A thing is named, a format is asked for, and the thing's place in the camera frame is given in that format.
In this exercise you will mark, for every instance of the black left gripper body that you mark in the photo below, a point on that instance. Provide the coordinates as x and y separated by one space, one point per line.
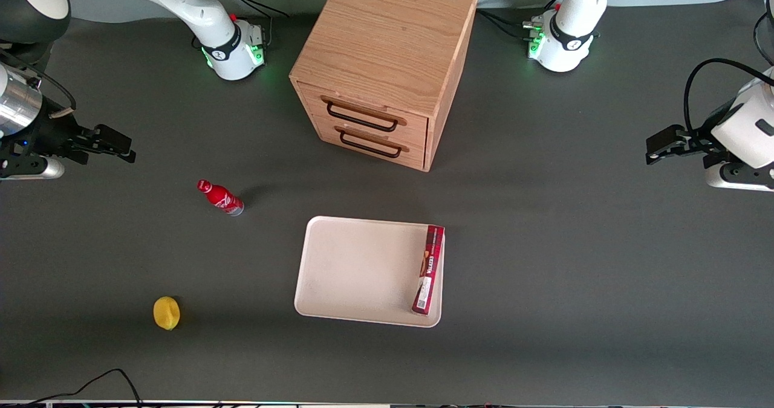
696 141

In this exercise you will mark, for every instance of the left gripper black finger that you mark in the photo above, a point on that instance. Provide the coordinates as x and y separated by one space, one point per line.
662 155
668 138

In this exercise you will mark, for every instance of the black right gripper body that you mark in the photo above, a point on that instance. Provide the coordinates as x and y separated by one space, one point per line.
49 135

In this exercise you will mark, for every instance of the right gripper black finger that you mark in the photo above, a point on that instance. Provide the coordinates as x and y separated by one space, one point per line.
112 138
112 156

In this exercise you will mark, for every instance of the red coke bottle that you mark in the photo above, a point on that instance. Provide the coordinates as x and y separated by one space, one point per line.
221 197

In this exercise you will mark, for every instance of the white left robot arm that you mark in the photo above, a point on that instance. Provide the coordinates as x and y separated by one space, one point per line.
571 45

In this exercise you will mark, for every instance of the white plastic tray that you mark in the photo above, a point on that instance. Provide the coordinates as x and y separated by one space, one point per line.
357 269

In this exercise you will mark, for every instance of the yellow lemon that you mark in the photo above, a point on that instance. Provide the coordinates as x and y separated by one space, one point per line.
166 313

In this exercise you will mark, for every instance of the wooden drawer front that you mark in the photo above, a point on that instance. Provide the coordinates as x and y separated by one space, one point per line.
417 156
417 129

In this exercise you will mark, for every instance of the red tartan shortbread box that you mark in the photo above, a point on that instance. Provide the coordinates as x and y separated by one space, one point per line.
428 269

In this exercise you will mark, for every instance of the wooden drawer cabinet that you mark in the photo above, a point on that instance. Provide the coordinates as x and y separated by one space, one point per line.
381 39

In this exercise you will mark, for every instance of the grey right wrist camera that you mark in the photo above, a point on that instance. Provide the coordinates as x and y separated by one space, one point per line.
42 169

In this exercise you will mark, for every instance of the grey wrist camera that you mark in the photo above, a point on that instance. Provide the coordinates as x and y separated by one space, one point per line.
731 178
42 169

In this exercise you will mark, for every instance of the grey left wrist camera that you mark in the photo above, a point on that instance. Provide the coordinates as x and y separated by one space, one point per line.
731 178

